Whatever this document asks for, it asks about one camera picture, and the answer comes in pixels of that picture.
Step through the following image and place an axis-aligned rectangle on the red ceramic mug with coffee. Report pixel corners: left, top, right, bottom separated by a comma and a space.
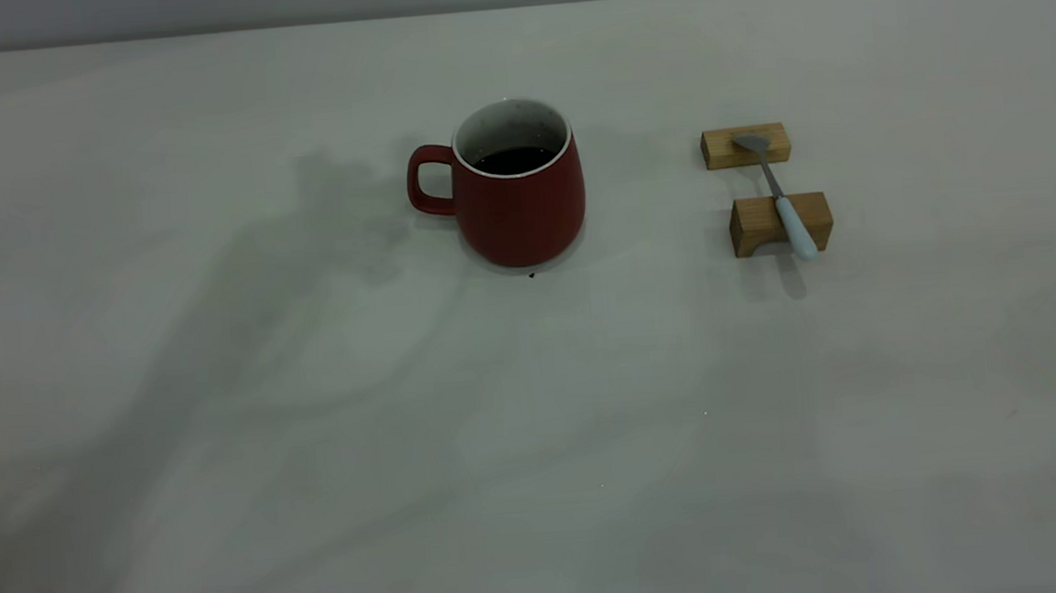
402, 94, 591, 275

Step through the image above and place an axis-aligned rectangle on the small spoon with pale handle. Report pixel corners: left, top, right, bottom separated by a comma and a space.
732, 130, 820, 266

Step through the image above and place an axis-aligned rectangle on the arched wooden block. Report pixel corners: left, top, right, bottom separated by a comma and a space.
728, 191, 836, 259

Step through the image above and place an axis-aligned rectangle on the flat rectangular wooden block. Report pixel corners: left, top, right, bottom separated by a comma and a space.
699, 122, 793, 172

